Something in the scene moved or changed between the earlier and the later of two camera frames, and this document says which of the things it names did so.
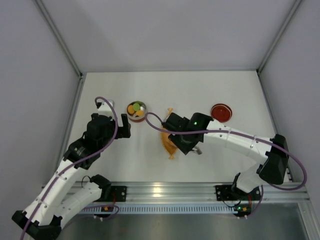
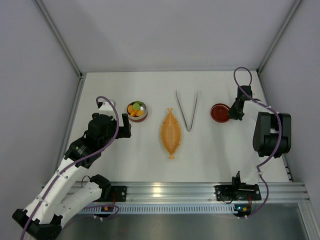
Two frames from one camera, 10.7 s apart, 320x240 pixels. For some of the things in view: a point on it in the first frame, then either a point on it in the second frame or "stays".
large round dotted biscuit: [139, 113] stays
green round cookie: [136, 106] stays
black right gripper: [178, 140] → [236, 110]
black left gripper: [122, 131] stays
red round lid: [221, 112] stays
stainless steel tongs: [197, 149] → [189, 129]
